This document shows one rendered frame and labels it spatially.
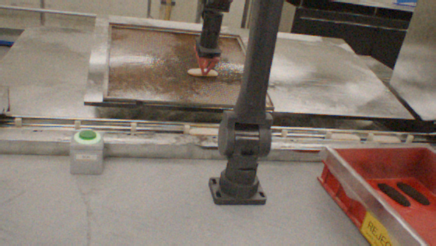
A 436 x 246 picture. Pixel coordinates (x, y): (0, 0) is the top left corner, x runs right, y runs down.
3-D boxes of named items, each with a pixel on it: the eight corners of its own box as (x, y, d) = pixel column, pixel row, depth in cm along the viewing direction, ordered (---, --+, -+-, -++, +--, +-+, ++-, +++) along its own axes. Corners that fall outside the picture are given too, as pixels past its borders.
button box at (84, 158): (66, 188, 94) (66, 145, 90) (70, 168, 101) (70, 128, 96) (103, 188, 96) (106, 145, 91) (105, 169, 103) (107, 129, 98)
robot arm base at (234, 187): (214, 205, 91) (266, 205, 94) (220, 173, 88) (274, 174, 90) (207, 182, 99) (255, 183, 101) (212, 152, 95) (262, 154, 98)
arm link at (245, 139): (230, 174, 90) (254, 175, 92) (238, 133, 86) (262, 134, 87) (220, 152, 98) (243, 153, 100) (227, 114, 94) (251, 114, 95)
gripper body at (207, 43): (200, 57, 127) (204, 34, 123) (194, 41, 135) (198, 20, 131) (220, 57, 129) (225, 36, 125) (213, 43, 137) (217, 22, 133)
